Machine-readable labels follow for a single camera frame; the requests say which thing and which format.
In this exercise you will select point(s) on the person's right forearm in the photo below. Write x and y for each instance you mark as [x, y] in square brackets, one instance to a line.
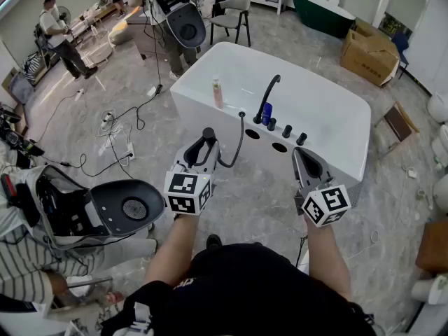
[327, 261]

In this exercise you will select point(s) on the standing fan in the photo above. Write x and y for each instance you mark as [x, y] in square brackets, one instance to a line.
[64, 15]

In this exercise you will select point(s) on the person's black clothes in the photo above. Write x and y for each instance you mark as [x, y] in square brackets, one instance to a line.
[245, 292]

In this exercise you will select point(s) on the pink bottle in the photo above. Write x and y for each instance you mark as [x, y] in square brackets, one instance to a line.
[218, 94]

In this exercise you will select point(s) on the small wooden frame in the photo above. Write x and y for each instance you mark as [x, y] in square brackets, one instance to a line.
[397, 122]

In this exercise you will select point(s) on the blue bottle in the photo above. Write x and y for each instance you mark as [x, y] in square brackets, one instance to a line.
[267, 112]

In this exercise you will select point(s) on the person's left black shoe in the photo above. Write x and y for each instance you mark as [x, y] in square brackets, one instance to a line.
[213, 241]

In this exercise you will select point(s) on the white socket box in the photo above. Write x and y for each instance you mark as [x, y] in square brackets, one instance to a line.
[412, 172]

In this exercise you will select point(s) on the black curved faucet spout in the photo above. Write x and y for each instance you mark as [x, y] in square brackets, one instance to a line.
[266, 94]

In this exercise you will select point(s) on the white bathtub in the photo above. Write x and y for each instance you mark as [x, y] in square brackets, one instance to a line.
[315, 93]

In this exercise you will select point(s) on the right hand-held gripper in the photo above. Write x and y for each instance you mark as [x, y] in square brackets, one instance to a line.
[325, 205]

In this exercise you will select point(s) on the white power adapter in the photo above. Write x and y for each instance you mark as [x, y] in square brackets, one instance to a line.
[152, 91]

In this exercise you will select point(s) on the white ceramic fixture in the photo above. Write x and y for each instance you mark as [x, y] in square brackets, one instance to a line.
[428, 290]

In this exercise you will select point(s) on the grey chair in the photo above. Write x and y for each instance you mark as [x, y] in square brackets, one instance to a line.
[227, 19]

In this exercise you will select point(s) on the brown wooden box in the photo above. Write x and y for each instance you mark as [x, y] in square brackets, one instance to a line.
[434, 247]

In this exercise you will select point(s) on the person's left forearm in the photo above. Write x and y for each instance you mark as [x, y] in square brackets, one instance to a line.
[171, 250]

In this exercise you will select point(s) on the white toilet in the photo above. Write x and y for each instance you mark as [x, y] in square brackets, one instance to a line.
[441, 192]
[439, 108]
[441, 145]

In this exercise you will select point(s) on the blue chair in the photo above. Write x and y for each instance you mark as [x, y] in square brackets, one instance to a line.
[400, 42]

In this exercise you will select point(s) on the black faucet knob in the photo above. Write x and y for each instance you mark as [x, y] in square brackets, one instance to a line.
[301, 139]
[287, 131]
[272, 124]

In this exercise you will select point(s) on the white power strip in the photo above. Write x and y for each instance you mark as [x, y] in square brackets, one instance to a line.
[106, 119]
[131, 150]

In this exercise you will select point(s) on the striped bag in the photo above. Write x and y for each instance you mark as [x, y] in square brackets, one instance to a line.
[33, 66]

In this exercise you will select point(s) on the cardboard box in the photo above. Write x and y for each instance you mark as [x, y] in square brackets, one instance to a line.
[367, 58]

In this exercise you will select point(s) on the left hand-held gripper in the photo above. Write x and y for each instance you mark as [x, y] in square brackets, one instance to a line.
[182, 194]

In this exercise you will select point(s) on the green bathtub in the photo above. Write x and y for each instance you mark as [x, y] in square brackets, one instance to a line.
[318, 16]

